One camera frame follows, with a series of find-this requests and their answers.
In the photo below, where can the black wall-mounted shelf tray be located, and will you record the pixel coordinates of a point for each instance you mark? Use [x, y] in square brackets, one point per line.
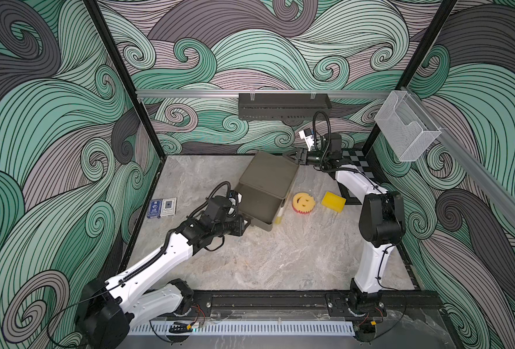
[285, 108]

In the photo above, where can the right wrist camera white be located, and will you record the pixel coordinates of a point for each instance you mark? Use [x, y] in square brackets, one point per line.
[309, 137]

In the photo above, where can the olive top drawer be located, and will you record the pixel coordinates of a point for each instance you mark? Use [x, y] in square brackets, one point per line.
[258, 207]

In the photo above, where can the aluminium wall rail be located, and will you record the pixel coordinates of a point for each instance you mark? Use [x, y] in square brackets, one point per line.
[199, 93]

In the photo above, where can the blue playing card box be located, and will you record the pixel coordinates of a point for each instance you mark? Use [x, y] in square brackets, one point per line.
[155, 209]

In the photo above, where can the yellow rectangular sponge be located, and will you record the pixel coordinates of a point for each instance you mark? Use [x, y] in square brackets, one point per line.
[333, 202]

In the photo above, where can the round smiley sponge pink-backed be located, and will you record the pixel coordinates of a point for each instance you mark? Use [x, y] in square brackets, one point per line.
[303, 203]

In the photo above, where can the white slotted cable duct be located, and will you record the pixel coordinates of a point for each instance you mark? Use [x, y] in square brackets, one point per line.
[259, 328]

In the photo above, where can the olive three-drawer storage box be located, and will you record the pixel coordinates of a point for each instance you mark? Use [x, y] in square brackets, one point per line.
[271, 174]

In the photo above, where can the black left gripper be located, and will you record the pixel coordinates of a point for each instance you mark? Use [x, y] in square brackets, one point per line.
[240, 225]

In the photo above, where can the black white checkerboard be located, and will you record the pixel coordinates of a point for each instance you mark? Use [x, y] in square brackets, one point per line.
[355, 178]

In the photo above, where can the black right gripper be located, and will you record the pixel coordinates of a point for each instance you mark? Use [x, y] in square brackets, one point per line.
[303, 157]

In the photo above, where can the clear plastic wall bin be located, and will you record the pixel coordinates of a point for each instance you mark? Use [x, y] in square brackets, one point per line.
[406, 125]

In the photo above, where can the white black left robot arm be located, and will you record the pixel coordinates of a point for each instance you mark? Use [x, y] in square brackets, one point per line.
[109, 308]

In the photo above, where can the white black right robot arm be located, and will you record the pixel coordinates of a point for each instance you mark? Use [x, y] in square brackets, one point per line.
[381, 221]

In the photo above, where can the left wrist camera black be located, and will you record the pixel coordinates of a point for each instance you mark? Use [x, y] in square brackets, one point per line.
[221, 207]

